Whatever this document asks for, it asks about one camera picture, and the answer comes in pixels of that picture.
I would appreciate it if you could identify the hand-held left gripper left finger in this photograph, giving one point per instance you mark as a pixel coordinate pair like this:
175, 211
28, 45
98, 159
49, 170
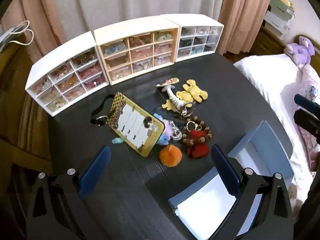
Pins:
95, 170

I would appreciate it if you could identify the beige drawer organizer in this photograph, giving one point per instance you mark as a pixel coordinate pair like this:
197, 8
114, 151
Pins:
130, 32

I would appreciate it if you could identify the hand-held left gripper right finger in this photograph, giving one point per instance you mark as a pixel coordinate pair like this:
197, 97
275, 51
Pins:
225, 171

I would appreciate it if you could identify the pink floral pillow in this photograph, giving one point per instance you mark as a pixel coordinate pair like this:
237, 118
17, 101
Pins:
310, 85

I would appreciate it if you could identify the wooden bed headboard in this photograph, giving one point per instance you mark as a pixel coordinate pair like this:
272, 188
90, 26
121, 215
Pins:
272, 41

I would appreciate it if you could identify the white storage box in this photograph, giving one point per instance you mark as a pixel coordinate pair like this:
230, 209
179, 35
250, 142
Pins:
276, 22

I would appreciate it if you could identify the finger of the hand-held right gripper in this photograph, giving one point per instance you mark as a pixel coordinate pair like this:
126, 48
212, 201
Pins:
306, 120
306, 102

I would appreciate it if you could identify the small white drawer organizer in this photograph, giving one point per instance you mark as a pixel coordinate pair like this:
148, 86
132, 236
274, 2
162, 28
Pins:
192, 21

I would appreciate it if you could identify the yellow checkered luggage tag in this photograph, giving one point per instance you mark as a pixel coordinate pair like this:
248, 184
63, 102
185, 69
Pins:
136, 125

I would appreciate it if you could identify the large white drawer organizer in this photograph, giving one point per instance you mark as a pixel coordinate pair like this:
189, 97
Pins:
45, 70

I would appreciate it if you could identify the purple plush toy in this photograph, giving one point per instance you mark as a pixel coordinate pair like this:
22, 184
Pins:
301, 51

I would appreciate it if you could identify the white sheer curtain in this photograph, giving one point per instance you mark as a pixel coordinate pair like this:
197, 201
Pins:
125, 0

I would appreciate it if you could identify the green storage box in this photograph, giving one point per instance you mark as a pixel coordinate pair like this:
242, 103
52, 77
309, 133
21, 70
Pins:
282, 8

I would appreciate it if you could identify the dark cardboard box white inside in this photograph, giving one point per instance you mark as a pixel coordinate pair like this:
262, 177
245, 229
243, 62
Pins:
257, 140

